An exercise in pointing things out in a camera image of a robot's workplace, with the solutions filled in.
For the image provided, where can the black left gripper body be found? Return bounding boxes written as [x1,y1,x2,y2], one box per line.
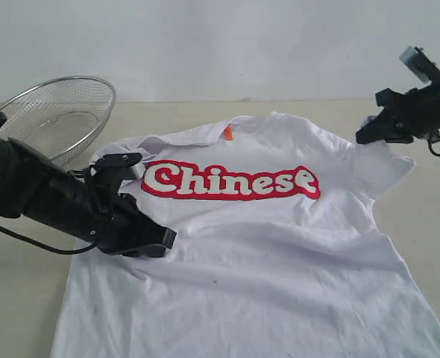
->
[24,177,144,255]

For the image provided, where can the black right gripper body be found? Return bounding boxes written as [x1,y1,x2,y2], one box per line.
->
[376,81,440,139]

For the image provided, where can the white t-shirt red lettering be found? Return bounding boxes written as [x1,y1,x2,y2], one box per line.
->
[51,113,440,357]

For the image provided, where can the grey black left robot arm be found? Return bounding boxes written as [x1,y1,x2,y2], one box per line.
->
[0,138,176,258]

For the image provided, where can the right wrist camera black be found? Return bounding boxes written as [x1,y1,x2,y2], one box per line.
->
[400,46,440,84]

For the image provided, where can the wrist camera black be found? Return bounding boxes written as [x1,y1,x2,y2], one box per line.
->
[83,153,142,192]
[400,46,440,84]

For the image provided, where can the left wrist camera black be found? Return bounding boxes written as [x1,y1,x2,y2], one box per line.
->
[83,153,142,192]

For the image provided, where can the metal wire mesh basket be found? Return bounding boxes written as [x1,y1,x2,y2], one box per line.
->
[0,76,116,166]

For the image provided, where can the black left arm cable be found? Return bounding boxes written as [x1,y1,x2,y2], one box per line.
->
[0,111,98,255]

